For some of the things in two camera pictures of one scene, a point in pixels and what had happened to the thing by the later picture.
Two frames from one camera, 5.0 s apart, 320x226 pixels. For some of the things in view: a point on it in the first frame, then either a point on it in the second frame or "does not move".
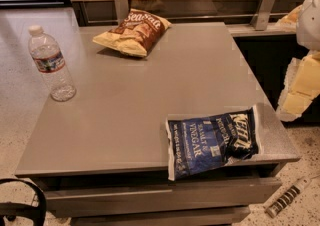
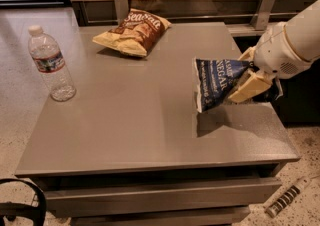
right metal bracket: x=262 y=14 does not move
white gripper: x=310 y=23 to x=275 y=53
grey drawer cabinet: x=103 y=155 does not move
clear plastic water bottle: x=48 y=58 does not move
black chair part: x=10 y=210 does not move
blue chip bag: x=210 y=140 to x=215 y=79
